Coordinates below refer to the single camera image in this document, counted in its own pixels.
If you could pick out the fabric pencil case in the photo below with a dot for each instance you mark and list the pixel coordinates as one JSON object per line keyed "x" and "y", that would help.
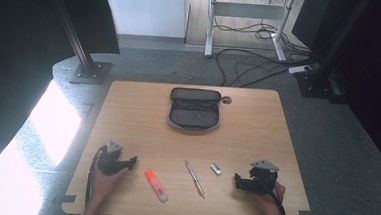
{"x": 194, "y": 116}

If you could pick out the person's right hand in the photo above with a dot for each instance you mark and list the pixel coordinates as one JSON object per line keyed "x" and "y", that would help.
{"x": 273, "y": 201}

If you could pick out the person's left hand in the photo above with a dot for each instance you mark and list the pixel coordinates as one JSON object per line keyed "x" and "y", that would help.
{"x": 102, "y": 184}

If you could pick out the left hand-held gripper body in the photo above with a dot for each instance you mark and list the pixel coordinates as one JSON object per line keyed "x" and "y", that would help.
{"x": 108, "y": 161}

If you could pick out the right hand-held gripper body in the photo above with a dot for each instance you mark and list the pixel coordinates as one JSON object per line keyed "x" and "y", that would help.
{"x": 262, "y": 178}

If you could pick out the white power strip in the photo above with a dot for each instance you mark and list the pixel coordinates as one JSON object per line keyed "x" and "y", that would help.
{"x": 299, "y": 69}

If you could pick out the orange highlighter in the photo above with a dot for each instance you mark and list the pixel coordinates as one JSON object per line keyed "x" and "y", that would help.
{"x": 155, "y": 185}

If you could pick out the black metal stand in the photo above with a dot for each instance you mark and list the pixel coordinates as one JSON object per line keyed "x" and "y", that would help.
{"x": 89, "y": 69}
{"x": 316, "y": 83}

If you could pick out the silver pen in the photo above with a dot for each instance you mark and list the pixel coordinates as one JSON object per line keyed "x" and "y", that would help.
{"x": 194, "y": 179}

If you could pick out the dark curtain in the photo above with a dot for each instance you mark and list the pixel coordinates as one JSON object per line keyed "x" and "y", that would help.
{"x": 17, "y": 60}
{"x": 378, "y": 65}

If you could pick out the small white eraser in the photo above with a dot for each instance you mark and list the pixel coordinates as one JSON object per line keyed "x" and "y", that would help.
{"x": 216, "y": 169}

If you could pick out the white desk frame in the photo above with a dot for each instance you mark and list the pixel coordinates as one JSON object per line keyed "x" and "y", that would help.
{"x": 248, "y": 10}

